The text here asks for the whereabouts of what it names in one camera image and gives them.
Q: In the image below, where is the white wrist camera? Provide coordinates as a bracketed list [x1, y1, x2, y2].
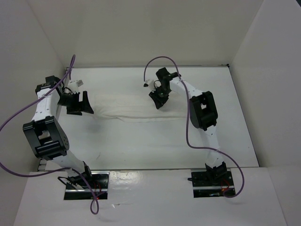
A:
[67, 80, 84, 94]
[143, 80, 159, 92]

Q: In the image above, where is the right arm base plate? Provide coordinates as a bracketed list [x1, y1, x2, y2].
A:
[187, 169, 236, 198]

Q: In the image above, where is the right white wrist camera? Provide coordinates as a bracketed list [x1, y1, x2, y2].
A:
[143, 80, 159, 92]

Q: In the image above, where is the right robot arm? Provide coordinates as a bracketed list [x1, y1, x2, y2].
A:
[143, 67, 227, 185]

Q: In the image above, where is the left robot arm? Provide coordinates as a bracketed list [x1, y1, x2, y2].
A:
[23, 76, 94, 188]

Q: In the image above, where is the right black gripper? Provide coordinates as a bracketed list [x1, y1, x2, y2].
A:
[149, 86, 171, 109]

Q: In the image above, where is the aluminium table edge rail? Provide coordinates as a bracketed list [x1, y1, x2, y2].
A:
[37, 67, 73, 171]

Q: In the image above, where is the white tank top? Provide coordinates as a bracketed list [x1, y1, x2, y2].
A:
[91, 93, 187, 122]

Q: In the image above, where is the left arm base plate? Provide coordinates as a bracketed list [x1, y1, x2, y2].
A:
[60, 171, 109, 201]

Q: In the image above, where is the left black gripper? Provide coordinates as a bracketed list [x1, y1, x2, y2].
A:
[56, 91, 94, 116]

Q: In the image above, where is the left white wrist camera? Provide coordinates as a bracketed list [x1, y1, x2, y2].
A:
[67, 80, 84, 94]

